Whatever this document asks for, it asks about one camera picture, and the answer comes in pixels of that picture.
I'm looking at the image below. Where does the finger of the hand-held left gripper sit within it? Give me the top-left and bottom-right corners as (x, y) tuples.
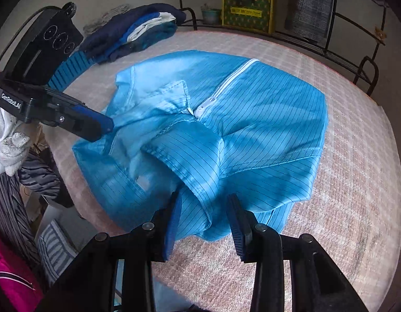
(41, 89), (115, 142)

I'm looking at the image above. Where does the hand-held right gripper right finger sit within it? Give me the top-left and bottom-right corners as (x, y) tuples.
(226, 193), (370, 312)

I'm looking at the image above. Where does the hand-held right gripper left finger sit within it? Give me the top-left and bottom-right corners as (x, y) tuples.
(35, 190), (183, 312)

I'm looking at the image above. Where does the light blue striped jacket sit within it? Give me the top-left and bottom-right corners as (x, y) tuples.
(72, 50), (328, 242)

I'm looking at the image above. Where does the pile of folded dark clothes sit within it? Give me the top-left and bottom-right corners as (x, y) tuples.
(82, 3), (187, 64)

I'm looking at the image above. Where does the stack of folded clothes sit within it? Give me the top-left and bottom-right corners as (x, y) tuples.
(110, 22), (178, 62)

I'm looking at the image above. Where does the black metal clothes rack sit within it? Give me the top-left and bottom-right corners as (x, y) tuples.
(176, 0), (391, 97)

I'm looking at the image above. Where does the person's left hand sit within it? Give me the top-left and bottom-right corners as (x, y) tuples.
(0, 104), (31, 176)

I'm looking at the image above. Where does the blue plastic crate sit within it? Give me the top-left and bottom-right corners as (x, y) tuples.
(46, 49), (95, 92)

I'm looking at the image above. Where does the floral cloth bundle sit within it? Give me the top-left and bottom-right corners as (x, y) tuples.
(83, 4), (131, 35)

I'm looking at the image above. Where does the bright blue folded garment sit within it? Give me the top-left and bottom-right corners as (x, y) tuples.
(123, 12), (162, 44)

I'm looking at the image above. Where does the dark striped cloth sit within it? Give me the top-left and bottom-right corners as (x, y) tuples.
(0, 151), (61, 267)

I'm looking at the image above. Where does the white folded garment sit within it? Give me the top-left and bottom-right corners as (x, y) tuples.
(126, 12), (177, 42)

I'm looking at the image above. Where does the blue white striped cloth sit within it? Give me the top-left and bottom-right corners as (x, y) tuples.
(37, 219), (78, 288)

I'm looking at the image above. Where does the small potted plant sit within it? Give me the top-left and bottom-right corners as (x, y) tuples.
(200, 3), (221, 25)

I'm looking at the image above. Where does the person's magenta jacket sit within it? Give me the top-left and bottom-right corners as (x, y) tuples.
(0, 227), (45, 312)

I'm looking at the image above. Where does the yellow green patterned box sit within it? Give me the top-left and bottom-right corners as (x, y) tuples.
(221, 0), (275, 35)

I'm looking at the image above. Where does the grey plaid coat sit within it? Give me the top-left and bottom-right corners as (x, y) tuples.
(284, 0), (333, 43)

